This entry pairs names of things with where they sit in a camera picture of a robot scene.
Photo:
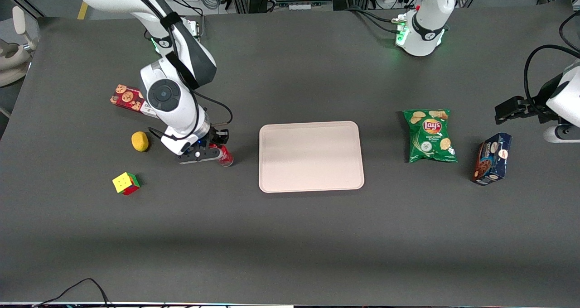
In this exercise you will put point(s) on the red soda can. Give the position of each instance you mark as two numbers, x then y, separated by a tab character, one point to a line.
225	157

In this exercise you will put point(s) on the red cookie box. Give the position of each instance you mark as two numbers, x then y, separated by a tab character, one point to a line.
129	98

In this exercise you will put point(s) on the yellow lemon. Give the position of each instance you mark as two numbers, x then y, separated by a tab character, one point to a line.
140	141

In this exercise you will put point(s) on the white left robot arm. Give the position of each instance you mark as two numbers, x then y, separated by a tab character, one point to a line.
423	31

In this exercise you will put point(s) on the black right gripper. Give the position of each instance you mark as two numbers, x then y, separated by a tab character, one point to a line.
219	137

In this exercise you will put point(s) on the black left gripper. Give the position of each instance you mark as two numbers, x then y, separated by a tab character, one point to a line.
531	106

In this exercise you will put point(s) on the blue chocolate cookie box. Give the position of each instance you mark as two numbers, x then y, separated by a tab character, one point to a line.
491	159

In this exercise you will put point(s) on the multicoloured Rubik's cube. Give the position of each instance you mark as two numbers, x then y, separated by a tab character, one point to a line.
126	183

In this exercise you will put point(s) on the small white control box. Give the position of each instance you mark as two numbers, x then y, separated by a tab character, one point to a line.
192	28

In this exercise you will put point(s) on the beige chair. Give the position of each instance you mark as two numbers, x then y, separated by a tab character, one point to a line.
13	50

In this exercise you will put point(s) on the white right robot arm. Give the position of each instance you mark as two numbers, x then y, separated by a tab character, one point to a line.
181	68

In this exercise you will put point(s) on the white rectangular plastic tray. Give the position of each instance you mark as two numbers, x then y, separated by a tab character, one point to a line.
310	156

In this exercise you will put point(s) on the green Lay's chips bag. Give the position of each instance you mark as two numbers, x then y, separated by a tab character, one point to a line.
430	138

